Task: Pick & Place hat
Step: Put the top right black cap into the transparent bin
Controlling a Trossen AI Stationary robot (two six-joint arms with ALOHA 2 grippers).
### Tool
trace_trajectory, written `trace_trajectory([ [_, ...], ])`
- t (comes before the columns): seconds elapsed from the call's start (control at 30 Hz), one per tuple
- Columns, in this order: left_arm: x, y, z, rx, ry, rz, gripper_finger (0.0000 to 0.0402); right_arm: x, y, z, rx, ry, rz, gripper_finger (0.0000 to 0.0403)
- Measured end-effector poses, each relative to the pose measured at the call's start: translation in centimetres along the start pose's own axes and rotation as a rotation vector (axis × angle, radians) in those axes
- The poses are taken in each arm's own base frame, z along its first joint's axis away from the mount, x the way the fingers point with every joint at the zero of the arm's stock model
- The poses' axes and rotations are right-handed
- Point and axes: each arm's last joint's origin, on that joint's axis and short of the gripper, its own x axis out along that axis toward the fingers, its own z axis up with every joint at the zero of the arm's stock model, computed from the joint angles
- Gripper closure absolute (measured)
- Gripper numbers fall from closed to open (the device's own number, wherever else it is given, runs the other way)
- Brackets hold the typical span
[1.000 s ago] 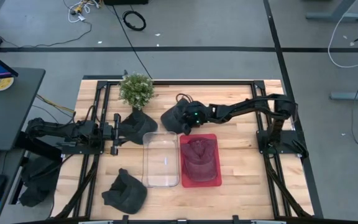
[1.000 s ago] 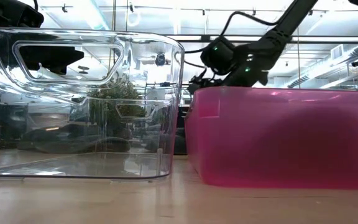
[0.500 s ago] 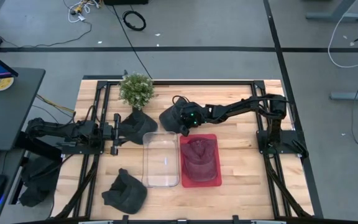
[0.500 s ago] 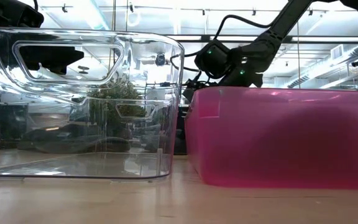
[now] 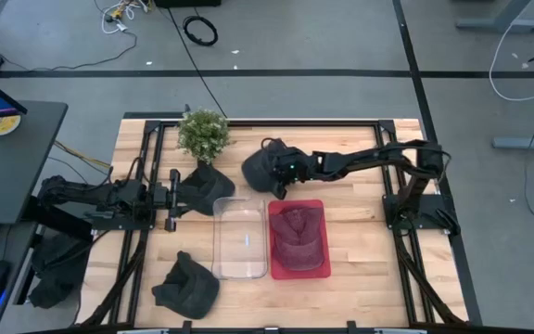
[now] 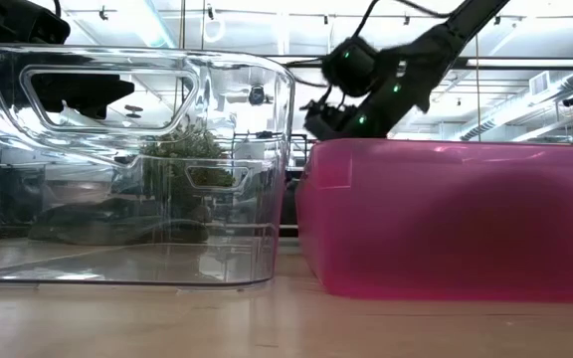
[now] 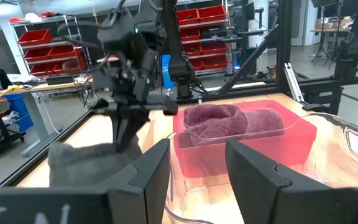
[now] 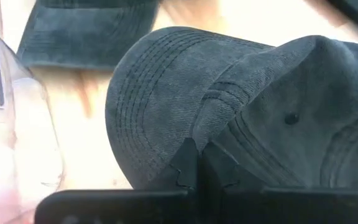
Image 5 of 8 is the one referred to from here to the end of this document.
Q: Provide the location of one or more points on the maroon cap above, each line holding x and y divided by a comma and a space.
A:
297, 241

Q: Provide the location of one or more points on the pink-red plastic bin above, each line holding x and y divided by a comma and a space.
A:
276, 274

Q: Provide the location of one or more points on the clear plastic bin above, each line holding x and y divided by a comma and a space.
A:
239, 260

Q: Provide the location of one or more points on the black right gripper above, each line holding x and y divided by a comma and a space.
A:
295, 164

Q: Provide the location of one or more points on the black aluminium table frame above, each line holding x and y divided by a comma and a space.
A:
295, 123

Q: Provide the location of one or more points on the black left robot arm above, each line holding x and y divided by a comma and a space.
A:
86, 192

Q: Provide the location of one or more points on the black bag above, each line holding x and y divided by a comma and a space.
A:
58, 269

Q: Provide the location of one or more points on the grey table foot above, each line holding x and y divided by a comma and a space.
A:
526, 141
503, 24

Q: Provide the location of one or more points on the dark grey cap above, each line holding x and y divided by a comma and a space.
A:
211, 188
253, 171
186, 287

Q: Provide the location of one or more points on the black office desk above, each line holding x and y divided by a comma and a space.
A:
12, 176

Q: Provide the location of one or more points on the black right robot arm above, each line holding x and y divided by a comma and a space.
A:
364, 160

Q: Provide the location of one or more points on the artificial plant with white flowers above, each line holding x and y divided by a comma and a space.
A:
203, 134

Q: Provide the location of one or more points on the black box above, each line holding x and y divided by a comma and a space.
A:
188, 3

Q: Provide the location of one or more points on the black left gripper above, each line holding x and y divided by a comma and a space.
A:
160, 197

